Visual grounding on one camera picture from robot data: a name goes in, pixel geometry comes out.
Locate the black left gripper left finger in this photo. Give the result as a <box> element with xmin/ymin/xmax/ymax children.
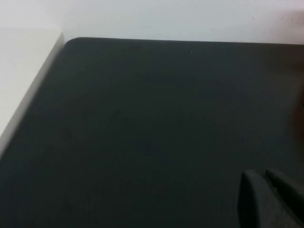
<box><xmin>237</xmin><ymin>169</ymin><xmax>304</xmax><ymax>228</ymax></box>

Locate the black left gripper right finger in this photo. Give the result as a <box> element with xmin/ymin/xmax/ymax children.
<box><xmin>265</xmin><ymin>168</ymin><xmax>304</xmax><ymax>221</ymax></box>

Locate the black table mat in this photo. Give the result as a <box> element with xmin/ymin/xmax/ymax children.
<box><xmin>0</xmin><ymin>37</ymin><xmax>304</xmax><ymax>228</ymax></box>

